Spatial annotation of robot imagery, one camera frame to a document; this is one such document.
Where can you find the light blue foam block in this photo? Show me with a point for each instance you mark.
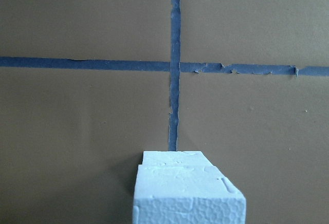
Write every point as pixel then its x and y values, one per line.
pixel 172 158
pixel 186 194

